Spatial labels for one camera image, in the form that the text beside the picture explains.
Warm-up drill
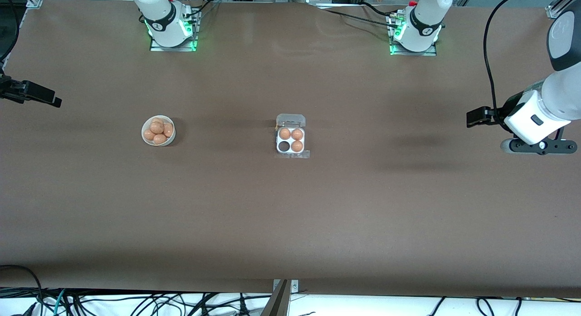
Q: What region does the clear plastic egg box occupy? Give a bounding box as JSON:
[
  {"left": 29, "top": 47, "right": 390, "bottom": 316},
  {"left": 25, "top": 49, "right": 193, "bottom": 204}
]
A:
[{"left": 275, "top": 114, "right": 310, "bottom": 160}]

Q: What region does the white round bowl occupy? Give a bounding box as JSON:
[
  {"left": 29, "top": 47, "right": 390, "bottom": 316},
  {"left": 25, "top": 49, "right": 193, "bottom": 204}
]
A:
[{"left": 141, "top": 115, "right": 176, "bottom": 147}]

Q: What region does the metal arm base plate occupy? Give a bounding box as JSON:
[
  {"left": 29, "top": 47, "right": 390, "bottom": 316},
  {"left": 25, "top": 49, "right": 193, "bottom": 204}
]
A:
[
  {"left": 389, "top": 12, "right": 438, "bottom": 57},
  {"left": 149, "top": 6, "right": 199, "bottom": 52}
]

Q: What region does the short black base cable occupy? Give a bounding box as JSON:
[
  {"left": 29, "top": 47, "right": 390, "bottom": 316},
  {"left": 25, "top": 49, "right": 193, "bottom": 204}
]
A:
[{"left": 361, "top": 1, "right": 401, "bottom": 19}]

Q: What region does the long black base cable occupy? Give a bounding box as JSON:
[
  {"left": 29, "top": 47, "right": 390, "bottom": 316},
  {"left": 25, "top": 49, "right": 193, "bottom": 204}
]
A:
[{"left": 324, "top": 9, "right": 401, "bottom": 30}]

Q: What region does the black looped cable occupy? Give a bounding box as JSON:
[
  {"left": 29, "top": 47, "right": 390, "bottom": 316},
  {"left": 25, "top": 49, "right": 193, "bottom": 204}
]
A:
[{"left": 0, "top": 264, "right": 44, "bottom": 316}]

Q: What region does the teal cable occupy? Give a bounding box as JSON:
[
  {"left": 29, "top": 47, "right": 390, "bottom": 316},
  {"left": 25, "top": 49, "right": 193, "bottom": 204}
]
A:
[{"left": 53, "top": 289, "right": 67, "bottom": 316}]

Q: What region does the silver metal table bracket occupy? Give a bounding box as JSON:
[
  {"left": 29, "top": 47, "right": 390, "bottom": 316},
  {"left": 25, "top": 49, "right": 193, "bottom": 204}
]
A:
[{"left": 272, "top": 279, "right": 299, "bottom": 296}]

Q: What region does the dark camera stand pole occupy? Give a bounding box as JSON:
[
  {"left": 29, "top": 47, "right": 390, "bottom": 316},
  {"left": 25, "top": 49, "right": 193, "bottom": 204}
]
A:
[{"left": 260, "top": 280, "right": 291, "bottom": 316}]

